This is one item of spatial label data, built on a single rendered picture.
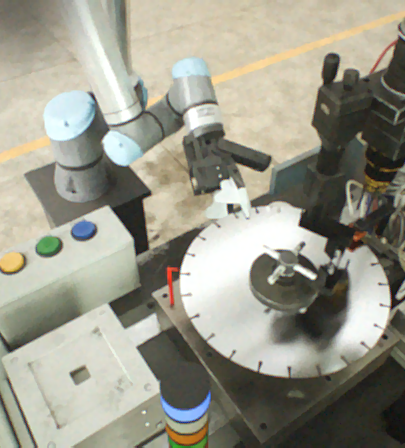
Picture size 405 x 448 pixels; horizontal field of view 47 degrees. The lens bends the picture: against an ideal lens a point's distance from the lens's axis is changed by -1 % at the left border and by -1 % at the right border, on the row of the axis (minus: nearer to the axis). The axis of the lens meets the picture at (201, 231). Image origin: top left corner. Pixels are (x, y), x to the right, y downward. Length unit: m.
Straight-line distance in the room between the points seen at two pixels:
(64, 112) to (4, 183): 1.46
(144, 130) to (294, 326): 0.49
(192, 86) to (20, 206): 1.55
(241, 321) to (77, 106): 0.63
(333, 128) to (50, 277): 0.53
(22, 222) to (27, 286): 1.44
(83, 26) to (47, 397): 0.61
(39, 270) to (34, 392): 0.23
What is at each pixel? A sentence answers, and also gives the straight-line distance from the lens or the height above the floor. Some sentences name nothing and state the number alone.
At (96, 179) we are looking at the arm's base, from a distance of 1.16.
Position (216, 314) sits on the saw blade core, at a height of 0.95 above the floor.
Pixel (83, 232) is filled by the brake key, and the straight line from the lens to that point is 0.89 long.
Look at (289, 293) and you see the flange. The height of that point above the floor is 0.96.
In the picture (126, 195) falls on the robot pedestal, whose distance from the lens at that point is 1.18.
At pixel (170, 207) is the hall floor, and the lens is 2.20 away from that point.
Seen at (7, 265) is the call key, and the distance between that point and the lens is 0.88.
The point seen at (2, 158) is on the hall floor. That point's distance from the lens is 2.68.
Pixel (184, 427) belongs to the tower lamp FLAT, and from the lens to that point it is 0.46.
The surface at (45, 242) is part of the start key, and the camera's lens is 0.89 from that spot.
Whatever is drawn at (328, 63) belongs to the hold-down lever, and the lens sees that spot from 0.62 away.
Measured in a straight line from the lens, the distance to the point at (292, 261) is 0.71.
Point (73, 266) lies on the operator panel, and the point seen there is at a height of 0.90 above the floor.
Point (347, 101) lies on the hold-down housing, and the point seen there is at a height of 1.25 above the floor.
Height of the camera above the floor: 1.55
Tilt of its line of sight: 48 degrees down
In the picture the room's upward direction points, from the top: straight up
